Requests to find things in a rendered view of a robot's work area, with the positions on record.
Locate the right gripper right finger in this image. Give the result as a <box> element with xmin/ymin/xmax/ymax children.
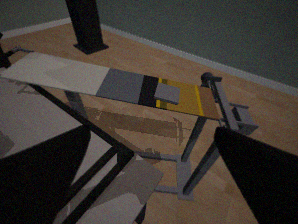
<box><xmin>214</xmin><ymin>127</ymin><xmax>298</xmax><ymax>224</ymax></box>

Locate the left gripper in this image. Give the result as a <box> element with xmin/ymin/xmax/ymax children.
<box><xmin>0</xmin><ymin>33</ymin><xmax>11</xmax><ymax>67</ymax></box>

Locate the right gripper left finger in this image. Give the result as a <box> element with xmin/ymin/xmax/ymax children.
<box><xmin>0</xmin><ymin>125</ymin><xmax>91</xmax><ymax>224</ymax></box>

